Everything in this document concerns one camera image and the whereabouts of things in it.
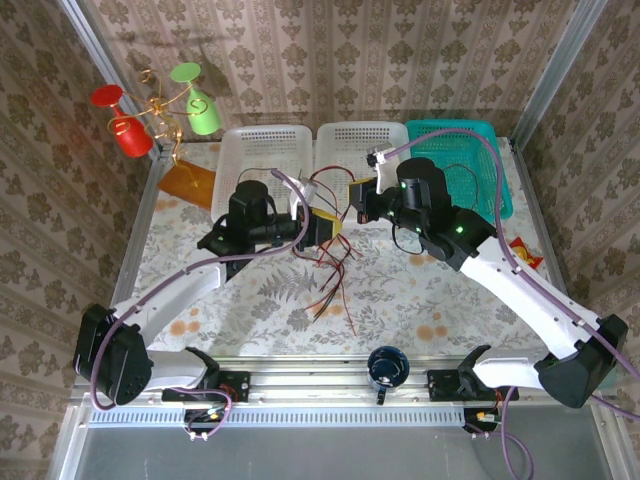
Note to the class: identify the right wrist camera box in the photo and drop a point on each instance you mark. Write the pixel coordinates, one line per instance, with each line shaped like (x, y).
(384, 165)

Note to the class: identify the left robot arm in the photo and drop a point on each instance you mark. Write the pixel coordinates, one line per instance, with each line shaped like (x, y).
(165, 300)

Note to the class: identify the aluminium mounting rail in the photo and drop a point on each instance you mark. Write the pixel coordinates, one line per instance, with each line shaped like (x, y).
(310, 380)

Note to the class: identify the aluminium frame post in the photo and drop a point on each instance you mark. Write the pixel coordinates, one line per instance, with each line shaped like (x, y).
(100, 55)
(555, 70)

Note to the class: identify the grey metal shelf panel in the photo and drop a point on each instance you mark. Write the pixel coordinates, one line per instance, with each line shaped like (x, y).
(325, 455)

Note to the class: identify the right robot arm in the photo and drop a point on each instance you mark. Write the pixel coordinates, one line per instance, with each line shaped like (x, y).
(520, 305)

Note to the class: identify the red snack packet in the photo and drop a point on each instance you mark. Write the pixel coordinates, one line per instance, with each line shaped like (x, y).
(525, 252)

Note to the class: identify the red plastic wine glass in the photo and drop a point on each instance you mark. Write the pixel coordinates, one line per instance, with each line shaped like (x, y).
(132, 135)

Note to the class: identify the floral tablecloth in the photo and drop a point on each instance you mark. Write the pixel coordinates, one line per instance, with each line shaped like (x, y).
(240, 320)

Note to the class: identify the teal perforated plastic basket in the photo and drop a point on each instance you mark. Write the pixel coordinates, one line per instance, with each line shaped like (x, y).
(460, 190)

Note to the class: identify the white perforated plastic basket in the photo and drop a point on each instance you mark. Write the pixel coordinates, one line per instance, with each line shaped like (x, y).
(350, 140)
(260, 145)

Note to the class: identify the aluminium table side rail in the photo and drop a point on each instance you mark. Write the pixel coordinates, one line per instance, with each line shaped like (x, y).
(528, 190)
(135, 235)

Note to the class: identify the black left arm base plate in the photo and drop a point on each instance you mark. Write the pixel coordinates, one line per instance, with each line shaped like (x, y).
(235, 385)

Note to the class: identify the dark blue mug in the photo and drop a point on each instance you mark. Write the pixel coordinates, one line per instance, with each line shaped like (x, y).
(389, 367)

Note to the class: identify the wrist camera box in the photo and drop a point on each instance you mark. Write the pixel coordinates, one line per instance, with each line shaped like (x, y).
(384, 165)
(304, 192)

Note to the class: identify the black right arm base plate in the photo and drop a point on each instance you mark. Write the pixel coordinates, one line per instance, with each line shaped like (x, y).
(442, 385)

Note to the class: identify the green plastic wine glass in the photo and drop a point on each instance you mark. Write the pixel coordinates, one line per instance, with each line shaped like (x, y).
(202, 115)

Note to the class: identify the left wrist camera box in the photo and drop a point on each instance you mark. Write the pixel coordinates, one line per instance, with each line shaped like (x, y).
(304, 192)

